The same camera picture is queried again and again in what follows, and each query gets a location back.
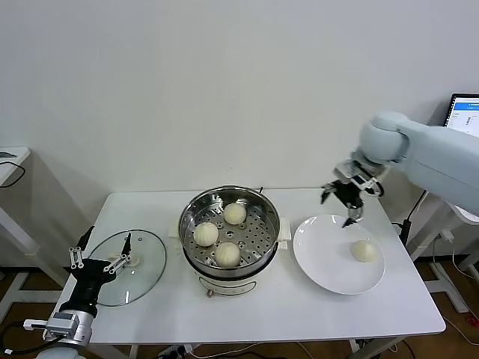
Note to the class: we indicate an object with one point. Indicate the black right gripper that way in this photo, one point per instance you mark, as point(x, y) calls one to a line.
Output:
point(348, 192)

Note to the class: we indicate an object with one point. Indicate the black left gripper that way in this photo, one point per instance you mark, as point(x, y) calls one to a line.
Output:
point(90, 278)

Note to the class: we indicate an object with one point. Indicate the round glass lid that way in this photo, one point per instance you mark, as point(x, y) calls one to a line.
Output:
point(149, 258)

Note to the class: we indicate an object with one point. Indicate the white steamed baozi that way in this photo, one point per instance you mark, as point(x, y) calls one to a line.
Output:
point(227, 254)
point(363, 251)
point(206, 234)
point(234, 214)

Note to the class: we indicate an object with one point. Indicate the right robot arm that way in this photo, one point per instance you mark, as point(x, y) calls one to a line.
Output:
point(434, 149)

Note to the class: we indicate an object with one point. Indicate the stainless steel steamer basket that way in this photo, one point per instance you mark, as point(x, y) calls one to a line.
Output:
point(229, 235)

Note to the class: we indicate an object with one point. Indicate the white round plate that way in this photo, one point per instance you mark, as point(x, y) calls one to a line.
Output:
point(322, 258)

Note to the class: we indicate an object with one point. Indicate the white side desk with laptop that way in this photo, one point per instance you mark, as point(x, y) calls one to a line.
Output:
point(423, 247)

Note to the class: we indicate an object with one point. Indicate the white power adapter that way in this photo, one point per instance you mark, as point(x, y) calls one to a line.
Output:
point(447, 235)

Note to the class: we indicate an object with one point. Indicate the white table leg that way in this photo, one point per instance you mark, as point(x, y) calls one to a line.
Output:
point(133, 352)
point(355, 348)

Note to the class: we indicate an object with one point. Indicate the white electric cooker base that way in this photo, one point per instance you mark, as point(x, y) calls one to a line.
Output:
point(228, 282)

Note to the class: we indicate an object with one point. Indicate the dark flat device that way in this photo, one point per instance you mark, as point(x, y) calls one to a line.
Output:
point(5, 153)

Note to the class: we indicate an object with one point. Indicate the open grey laptop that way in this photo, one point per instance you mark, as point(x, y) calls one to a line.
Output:
point(466, 112)

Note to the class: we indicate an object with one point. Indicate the small red floor object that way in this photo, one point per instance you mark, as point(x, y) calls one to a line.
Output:
point(469, 321)

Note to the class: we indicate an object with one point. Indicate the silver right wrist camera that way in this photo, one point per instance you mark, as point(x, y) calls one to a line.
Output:
point(344, 171)

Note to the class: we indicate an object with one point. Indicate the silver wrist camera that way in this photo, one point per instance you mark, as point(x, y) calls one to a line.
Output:
point(344, 171)
point(63, 323)

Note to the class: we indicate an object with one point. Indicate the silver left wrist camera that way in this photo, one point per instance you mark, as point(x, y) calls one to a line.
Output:
point(63, 323)

